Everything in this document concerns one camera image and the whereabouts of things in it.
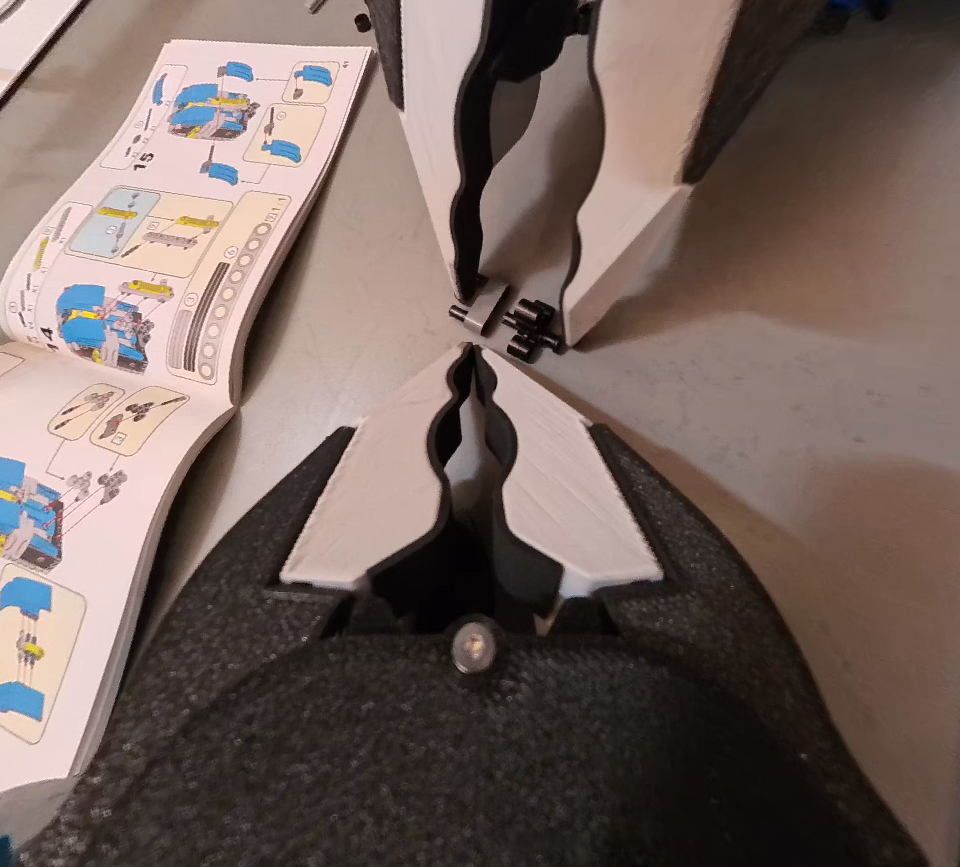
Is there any grey desk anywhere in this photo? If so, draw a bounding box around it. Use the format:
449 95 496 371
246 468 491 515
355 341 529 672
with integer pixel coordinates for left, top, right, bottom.
0 0 960 867

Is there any black cross connector piece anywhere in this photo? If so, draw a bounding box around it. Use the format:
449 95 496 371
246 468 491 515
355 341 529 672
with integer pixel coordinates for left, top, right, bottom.
504 298 562 362

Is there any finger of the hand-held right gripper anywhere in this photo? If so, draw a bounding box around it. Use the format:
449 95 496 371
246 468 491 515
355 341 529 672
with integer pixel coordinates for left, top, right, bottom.
559 0 775 349
396 0 495 304

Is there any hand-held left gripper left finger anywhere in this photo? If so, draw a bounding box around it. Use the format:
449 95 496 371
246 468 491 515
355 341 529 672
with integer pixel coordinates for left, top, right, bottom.
279 342 477 592

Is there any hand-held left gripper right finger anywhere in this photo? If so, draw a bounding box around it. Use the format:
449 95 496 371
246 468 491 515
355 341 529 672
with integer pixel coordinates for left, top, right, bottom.
475 344 666 636

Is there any grey brick with black pins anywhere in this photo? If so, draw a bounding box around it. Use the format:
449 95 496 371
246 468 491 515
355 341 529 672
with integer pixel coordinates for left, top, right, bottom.
448 278 511 337

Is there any open instruction booklet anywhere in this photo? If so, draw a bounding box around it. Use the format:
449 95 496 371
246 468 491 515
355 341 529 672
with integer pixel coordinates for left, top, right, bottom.
0 40 376 801

